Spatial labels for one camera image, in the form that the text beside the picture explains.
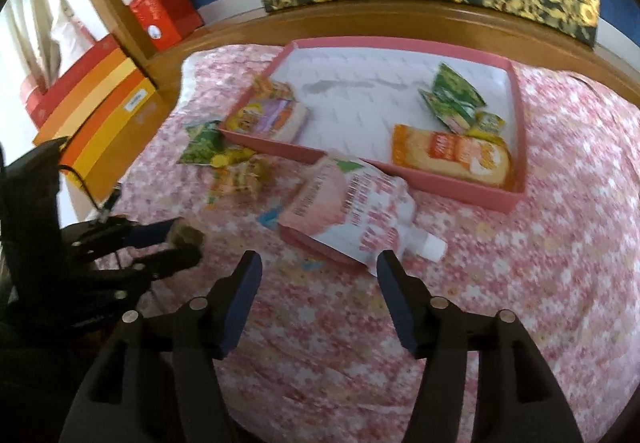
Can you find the orange striped box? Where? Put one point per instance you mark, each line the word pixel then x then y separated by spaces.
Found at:
pixel 100 113

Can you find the purple white cake packet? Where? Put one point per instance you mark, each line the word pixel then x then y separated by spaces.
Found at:
pixel 270 119

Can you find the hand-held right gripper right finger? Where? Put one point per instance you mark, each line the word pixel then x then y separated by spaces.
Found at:
pixel 397 308

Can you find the pink drink pouch white cap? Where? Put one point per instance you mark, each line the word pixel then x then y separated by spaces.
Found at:
pixel 350 208

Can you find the small green pea packet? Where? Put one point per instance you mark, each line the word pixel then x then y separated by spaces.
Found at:
pixel 202 145

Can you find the white curtain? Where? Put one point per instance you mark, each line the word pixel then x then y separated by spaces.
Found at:
pixel 35 38

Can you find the red box white lid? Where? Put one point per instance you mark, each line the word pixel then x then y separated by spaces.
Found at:
pixel 165 13

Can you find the shallow pink cardboard box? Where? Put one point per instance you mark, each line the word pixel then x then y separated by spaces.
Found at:
pixel 360 83

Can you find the plain yellow snack packet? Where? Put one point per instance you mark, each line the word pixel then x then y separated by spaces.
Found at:
pixel 232 157

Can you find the large green snack bag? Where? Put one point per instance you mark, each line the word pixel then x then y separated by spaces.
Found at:
pixel 450 95

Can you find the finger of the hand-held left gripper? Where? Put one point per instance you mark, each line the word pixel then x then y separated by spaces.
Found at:
pixel 165 259
pixel 145 234

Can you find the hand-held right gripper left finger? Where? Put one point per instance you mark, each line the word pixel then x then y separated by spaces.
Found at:
pixel 242 308

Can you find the yellow candy packet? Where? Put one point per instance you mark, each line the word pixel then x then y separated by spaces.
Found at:
pixel 488 124

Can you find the pink floral blanket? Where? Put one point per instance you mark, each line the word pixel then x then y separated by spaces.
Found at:
pixel 500 298

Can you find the orange striped snack packet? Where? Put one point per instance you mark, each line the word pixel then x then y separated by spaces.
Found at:
pixel 240 180

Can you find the orange bread packet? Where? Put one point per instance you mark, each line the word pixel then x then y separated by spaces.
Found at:
pixel 450 157

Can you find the small yellow orange packet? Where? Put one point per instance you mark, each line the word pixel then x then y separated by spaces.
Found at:
pixel 272 88

